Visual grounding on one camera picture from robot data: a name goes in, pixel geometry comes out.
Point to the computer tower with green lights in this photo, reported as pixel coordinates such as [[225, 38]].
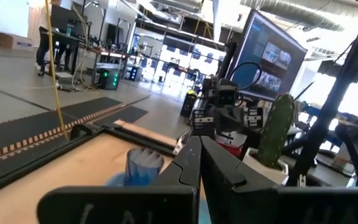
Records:
[[108, 79]]

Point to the green cactus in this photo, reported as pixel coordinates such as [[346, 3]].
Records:
[[275, 130]]

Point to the person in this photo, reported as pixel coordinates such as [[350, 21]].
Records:
[[43, 46]]

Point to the red and white box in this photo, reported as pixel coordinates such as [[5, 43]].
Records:
[[232, 149]]

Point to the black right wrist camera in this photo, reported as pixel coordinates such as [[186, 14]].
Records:
[[227, 95]]

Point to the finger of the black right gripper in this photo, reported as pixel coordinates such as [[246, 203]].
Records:
[[221, 119], [238, 119]]

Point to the black case with yellow lid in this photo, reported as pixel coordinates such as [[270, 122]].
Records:
[[189, 105]]

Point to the black striped-edge floor mat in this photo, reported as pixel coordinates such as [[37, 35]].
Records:
[[26, 127], [126, 115]]

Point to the black monitor stand pole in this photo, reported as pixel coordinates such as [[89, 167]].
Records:
[[227, 59]]

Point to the large computer monitor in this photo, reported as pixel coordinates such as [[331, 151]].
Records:
[[259, 46]]

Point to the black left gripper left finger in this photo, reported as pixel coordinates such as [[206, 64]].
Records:
[[166, 205]]

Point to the blue plastic tray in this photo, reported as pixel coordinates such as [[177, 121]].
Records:
[[117, 181]]

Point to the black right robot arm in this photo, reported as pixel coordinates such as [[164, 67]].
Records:
[[210, 90]]

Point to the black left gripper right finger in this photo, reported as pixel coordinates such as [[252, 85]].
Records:
[[259, 205]]

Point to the silver ventilation duct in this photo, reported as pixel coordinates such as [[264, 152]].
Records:
[[291, 14]]

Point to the black desk monitor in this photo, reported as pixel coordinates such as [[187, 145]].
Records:
[[68, 18]]

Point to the white hexagonal plant pot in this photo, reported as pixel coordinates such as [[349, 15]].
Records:
[[269, 174]]

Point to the black work desk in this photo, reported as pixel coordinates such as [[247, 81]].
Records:
[[67, 37]]

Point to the computer tower with blue lights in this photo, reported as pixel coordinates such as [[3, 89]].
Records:
[[135, 74]]

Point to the cardboard box with blue print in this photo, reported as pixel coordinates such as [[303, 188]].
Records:
[[15, 42]]

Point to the blue patterned cup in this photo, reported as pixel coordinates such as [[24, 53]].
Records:
[[141, 168]]

